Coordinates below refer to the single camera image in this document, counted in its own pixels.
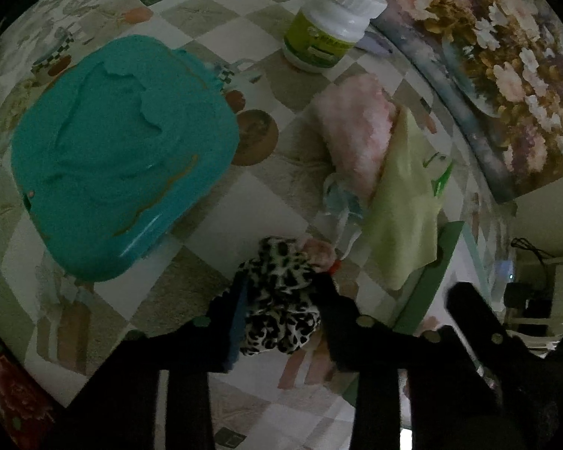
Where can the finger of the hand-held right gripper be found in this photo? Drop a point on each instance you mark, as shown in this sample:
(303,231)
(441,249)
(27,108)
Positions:
(478,318)

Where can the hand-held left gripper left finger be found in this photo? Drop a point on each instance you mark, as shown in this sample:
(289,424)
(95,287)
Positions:
(238,323)

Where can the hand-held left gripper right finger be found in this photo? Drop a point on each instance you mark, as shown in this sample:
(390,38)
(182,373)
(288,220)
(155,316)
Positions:
(331,300)

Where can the leopard print cloth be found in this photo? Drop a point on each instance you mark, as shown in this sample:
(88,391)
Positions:
(277,300)

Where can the teal plastic container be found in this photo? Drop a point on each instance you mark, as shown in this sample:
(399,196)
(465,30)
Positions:
(122,150)

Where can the small pink plush item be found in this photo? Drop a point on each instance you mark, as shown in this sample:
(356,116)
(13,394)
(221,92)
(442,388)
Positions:
(319,251)

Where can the black device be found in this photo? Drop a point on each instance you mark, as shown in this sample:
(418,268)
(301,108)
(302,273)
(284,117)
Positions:
(528,300)

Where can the white device blue light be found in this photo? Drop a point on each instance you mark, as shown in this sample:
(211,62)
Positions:
(505,269)

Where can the green white box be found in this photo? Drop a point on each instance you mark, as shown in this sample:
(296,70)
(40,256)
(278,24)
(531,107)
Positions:
(427,290)

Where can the checkered floral tablecloth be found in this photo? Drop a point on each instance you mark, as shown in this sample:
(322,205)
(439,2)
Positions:
(192,262)

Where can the white blue crumpled cloth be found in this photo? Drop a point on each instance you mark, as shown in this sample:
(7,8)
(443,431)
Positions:
(340,201)

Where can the yellow green cloth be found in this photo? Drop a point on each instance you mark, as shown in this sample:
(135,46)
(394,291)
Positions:
(399,206)

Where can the pink fluffy towel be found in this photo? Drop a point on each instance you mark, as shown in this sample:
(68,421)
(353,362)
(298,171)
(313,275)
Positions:
(356,126)

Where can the red floral cloth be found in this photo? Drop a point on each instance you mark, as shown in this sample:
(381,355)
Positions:
(18,393)

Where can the purple packet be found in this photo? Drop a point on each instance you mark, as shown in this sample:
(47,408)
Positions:
(375,42)

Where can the floral painting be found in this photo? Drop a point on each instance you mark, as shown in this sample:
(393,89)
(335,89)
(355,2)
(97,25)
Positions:
(497,56)

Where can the white bottle green label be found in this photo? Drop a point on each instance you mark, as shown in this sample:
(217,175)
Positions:
(328,23)

